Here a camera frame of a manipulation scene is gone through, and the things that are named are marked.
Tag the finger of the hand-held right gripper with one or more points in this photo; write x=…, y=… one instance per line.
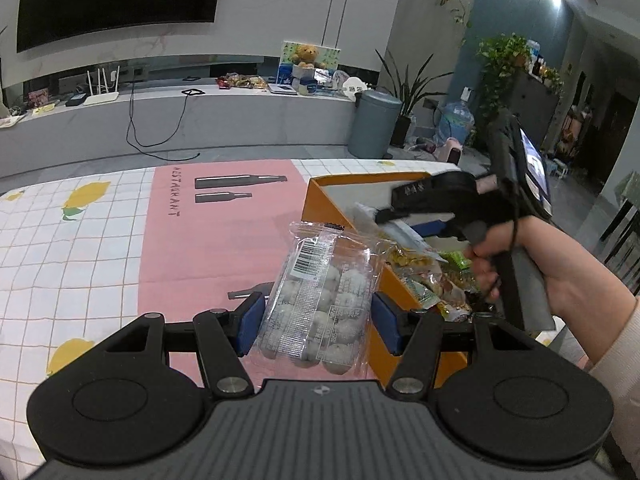
x=425, y=195
x=440, y=225

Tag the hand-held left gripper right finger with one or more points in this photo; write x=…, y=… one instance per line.
x=387, y=322

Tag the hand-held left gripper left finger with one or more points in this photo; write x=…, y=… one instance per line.
x=250, y=322

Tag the orange cardboard box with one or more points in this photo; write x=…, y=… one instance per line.
x=400, y=295

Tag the small green snack packet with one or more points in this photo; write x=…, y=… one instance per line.
x=455, y=260

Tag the yellow biscuit packet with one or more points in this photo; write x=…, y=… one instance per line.
x=410, y=260

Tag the white green snack packet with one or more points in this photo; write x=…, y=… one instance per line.
x=422, y=292

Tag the clear packet of white balls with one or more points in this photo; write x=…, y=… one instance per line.
x=320, y=300

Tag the person's right forearm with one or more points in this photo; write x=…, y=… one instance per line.
x=620, y=350

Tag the person's right hand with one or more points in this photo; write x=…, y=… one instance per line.
x=565, y=270

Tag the pink stool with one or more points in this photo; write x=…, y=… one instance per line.
x=447, y=150

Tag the blue water bottle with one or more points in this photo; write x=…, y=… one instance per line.
x=457, y=120

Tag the dark grey cabinet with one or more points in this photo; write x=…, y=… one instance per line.
x=530, y=105

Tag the grey trash bin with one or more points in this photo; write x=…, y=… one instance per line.
x=374, y=122

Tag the leafy green plant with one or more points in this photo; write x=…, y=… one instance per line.
x=505, y=60

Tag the long-leaf potted plant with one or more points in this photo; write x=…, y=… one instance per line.
x=410, y=85

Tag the brown teddy bear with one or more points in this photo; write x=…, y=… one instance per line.
x=306, y=55

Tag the pink white printed tablecloth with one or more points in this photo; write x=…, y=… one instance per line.
x=75, y=260

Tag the grey television bench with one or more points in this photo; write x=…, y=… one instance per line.
x=225, y=115

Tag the pile of wrapped sweets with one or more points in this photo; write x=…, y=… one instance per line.
x=242, y=80

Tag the white router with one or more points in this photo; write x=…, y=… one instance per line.
x=102, y=95

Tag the black set-top box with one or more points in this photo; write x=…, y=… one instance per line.
x=76, y=100

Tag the pink photo card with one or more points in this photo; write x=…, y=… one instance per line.
x=38, y=98

